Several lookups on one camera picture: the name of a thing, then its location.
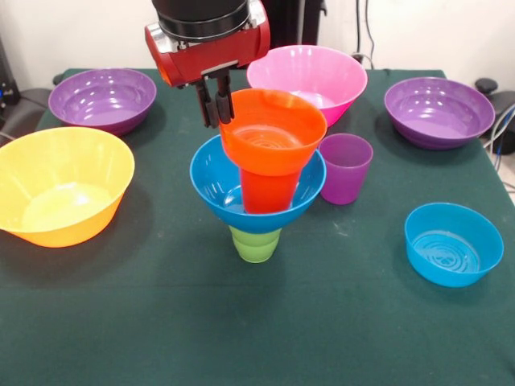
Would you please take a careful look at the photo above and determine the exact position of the dark green table cloth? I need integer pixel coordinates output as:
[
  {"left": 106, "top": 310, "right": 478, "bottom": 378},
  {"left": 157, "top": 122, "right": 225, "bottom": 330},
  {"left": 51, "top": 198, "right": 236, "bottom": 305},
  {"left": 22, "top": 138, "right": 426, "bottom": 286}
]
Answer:
[{"left": 0, "top": 68, "right": 515, "bottom": 386}]

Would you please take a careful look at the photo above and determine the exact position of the white cable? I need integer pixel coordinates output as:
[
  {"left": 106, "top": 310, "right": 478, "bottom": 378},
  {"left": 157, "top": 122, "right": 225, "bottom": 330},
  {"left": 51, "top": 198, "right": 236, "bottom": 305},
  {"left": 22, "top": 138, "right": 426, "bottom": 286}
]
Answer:
[{"left": 482, "top": 104, "right": 515, "bottom": 150}]

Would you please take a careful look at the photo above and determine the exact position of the blue cable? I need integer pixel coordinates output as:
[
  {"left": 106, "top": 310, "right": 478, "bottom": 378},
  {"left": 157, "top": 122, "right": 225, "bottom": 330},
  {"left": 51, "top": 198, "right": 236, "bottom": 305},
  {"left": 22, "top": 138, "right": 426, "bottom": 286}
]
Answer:
[{"left": 492, "top": 102, "right": 515, "bottom": 157}]

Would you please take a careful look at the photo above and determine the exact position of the green plastic cup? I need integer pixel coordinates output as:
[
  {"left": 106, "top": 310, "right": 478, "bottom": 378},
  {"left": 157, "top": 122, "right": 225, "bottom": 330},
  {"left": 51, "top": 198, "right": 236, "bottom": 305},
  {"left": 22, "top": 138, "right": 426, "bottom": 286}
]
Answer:
[{"left": 228, "top": 224, "right": 282, "bottom": 265}]

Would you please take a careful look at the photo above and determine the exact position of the purple plastic cup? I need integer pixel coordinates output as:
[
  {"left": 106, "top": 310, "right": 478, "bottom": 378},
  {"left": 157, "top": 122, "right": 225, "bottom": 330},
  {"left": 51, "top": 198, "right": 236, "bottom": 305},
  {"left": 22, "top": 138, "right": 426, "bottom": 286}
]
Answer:
[{"left": 320, "top": 133, "right": 374, "bottom": 206}]

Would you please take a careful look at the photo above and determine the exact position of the yellow plastic bowl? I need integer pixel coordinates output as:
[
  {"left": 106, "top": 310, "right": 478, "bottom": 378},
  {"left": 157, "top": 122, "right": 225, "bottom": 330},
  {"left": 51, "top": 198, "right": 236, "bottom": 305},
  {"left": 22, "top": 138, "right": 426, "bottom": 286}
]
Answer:
[{"left": 0, "top": 126, "right": 136, "bottom": 248}]

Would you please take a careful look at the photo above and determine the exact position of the orange plastic bowl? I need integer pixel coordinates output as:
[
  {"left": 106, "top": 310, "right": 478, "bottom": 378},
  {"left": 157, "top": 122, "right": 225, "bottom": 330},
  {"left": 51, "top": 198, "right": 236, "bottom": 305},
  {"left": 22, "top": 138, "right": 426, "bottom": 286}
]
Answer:
[{"left": 219, "top": 88, "right": 328, "bottom": 177}]

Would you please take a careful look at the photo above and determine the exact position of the grey wall cable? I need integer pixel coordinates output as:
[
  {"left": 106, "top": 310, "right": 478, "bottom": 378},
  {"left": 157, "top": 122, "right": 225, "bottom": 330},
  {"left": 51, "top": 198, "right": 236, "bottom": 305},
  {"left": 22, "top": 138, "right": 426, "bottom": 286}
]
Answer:
[{"left": 364, "top": 0, "right": 376, "bottom": 64}]

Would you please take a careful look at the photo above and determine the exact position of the deep blue plastic bowl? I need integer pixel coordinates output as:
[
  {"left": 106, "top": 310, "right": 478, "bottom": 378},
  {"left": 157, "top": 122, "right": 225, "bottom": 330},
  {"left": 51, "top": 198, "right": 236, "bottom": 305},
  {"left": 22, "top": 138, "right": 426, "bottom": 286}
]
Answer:
[{"left": 189, "top": 134, "right": 327, "bottom": 235}]

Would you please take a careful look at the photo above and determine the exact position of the orange plastic cup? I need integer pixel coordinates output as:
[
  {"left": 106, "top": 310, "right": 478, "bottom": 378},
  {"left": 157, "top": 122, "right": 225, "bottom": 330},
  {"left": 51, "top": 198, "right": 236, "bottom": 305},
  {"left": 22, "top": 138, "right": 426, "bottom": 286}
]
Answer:
[{"left": 239, "top": 167, "right": 303, "bottom": 215}]

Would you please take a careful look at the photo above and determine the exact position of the black device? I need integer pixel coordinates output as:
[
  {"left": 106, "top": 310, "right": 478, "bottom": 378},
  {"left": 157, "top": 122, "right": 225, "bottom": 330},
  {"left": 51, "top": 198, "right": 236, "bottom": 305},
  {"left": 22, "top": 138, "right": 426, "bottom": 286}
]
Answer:
[{"left": 0, "top": 35, "right": 21, "bottom": 109}]

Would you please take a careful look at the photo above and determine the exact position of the black round knob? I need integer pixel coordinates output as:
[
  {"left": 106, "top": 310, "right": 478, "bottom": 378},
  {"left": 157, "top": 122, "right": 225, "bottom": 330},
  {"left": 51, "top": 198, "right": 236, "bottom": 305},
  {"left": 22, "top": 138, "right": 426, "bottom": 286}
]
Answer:
[{"left": 474, "top": 78, "right": 500, "bottom": 97}]

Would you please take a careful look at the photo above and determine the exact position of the low blue plastic bowl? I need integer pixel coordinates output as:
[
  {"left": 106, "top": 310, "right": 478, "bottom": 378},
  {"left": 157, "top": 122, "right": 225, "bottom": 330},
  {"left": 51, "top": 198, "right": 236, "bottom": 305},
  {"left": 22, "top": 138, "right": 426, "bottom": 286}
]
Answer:
[{"left": 404, "top": 202, "right": 505, "bottom": 288}]

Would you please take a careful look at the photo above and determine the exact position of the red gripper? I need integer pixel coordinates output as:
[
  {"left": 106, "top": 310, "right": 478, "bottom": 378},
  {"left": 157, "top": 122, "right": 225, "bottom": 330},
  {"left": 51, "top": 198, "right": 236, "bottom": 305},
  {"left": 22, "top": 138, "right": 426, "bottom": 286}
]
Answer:
[{"left": 144, "top": 0, "right": 272, "bottom": 129}]

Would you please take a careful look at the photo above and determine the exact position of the purple plastic bowl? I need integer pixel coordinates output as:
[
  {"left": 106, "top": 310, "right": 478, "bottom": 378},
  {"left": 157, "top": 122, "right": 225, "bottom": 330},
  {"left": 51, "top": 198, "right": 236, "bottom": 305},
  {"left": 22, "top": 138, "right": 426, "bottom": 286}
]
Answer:
[
  {"left": 47, "top": 68, "right": 158, "bottom": 137},
  {"left": 383, "top": 76, "right": 496, "bottom": 150}
]

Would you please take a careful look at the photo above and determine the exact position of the pink plastic bowl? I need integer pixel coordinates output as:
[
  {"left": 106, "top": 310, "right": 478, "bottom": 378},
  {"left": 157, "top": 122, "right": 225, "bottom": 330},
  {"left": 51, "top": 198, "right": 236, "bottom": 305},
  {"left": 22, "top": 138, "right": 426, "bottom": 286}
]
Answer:
[{"left": 246, "top": 44, "right": 369, "bottom": 129}]

